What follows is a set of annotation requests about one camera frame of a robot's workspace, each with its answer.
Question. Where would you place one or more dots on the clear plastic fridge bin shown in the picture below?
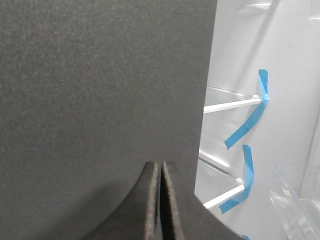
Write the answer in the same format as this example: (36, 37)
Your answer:
(300, 217)

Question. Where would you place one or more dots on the lower glass fridge shelf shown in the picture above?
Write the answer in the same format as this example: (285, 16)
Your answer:
(215, 183)

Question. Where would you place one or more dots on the white fridge interior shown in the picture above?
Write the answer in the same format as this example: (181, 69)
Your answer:
(282, 37)

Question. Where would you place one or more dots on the blue tape strip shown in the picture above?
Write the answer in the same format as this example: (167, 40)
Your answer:
(249, 176)
(252, 120)

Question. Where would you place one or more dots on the lower blue tape strip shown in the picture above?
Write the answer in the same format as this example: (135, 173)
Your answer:
(249, 176)

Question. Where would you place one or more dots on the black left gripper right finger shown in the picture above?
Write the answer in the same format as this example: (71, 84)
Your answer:
(182, 215)

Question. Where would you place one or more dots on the bottom blue tape piece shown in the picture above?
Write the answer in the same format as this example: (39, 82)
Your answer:
(245, 237)

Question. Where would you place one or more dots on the upper glass fridge shelf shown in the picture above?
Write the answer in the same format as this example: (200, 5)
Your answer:
(217, 99)

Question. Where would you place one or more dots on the glass fridge shelf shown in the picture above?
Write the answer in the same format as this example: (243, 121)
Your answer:
(215, 183)
(217, 99)

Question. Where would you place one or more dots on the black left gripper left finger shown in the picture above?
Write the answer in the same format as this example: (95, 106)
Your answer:
(136, 216)

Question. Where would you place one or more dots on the dark grey fridge door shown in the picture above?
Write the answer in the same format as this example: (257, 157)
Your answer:
(91, 90)

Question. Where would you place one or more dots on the upper blue tape strip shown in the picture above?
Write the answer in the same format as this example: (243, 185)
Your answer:
(252, 120)

